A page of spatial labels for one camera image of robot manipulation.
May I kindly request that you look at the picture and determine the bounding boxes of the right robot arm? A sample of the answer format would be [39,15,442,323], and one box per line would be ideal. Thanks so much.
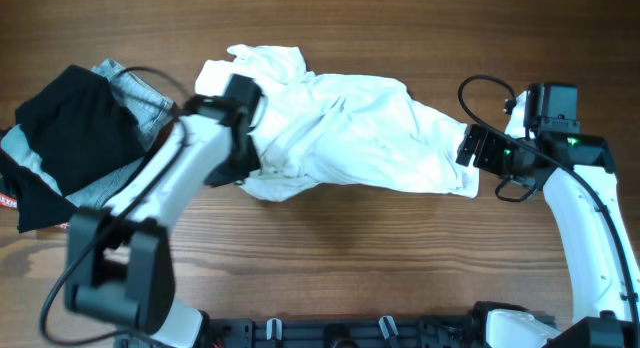
[456,83,639,347]

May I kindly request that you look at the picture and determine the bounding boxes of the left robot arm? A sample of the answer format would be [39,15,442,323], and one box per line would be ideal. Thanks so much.
[61,74,263,347]

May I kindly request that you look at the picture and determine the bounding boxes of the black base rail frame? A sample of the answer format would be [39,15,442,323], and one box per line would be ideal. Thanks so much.
[113,315,557,348]

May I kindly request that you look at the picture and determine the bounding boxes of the black folded garment top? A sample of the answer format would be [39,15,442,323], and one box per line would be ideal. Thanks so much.
[15,65,145,195]

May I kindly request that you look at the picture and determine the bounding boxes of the white t-shirt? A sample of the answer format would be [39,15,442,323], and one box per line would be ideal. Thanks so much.
[194,44,479,202]

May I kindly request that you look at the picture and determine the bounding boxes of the black garment with red label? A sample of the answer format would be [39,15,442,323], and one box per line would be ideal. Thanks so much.
[0,127,166,234]

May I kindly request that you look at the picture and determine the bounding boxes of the light blue denim jeans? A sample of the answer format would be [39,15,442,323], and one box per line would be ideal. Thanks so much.
[1,59,173,208]

